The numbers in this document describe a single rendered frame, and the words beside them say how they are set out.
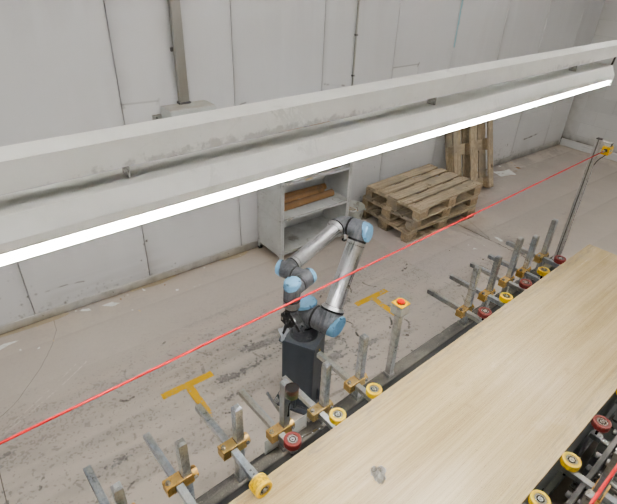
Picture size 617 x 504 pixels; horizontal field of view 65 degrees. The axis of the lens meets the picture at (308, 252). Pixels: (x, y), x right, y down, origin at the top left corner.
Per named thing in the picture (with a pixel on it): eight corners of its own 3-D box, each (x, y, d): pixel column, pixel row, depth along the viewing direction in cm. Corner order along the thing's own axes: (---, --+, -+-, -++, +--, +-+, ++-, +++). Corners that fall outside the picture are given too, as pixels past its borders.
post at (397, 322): (383, 373, 276) (393, 312, 253) (388, 370, 279) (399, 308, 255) (389, 378, 273) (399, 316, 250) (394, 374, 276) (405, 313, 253)
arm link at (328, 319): (318, 327, 312) (357, 218, 305) (341, 338, 304) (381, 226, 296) (307, 329, 299) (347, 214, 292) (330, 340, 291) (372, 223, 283)
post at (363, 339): (351, 401, 264) (359, 334, 238) (356, 397, 266) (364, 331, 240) (356, 405, 261) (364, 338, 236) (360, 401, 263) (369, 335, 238)
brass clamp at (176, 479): (162, 487, 190) (160, 480, 188) (192, 468, 198) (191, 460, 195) (169, 499, 186) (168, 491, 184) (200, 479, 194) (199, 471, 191)
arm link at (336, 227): (339, 208, 305) (271, 262, 261) (356, 214, 299) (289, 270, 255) (338, 223, 312) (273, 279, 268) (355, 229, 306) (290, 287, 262)
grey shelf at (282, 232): (257, 246, 525) (254, 103, 444) (321, 225, 573) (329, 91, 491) (280, 265, 495) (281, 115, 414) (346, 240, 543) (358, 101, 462)
